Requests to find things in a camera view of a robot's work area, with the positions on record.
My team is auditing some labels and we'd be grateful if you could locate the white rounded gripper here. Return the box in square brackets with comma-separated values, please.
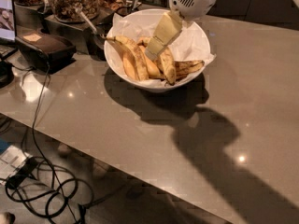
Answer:
[145, 0, 217, 61]

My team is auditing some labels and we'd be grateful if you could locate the spotted banana left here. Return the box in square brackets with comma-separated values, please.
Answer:
[106, 35, 149, 81]

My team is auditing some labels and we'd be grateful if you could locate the brown banana right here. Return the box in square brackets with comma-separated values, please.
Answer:
[175, 60, 205, 80]

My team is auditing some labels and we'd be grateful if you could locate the white bowl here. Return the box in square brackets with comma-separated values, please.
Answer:
[103, 8, 212, 93]

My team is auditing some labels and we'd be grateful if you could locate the orange yellow banana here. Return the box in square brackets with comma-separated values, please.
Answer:
[135, 45, 164, 80]

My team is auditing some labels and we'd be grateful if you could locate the orange banana far left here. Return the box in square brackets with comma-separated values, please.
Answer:
[122, 52, 139, 80]

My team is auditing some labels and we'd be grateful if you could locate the white paper liner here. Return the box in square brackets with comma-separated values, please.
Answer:
[109, 6, 217, 89]

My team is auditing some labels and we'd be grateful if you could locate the dark tray stand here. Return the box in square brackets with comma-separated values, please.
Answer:
[13, 2, 125, 56]

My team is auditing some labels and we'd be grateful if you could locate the glass jar of nuts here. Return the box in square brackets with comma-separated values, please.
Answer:
[48, 0, 99, 23]

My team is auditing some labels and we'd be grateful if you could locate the black pouch case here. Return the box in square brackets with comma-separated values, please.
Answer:
[16, 29, 77, 74]

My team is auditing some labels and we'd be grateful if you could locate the white power adapter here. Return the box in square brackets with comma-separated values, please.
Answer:
[0, 143, 31, 185]

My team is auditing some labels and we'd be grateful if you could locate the white scoop handle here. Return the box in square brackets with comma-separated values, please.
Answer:
[75, 7, 98, 35]

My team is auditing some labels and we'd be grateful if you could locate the black cable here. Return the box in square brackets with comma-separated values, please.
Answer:
[4, 61, 96, 224]

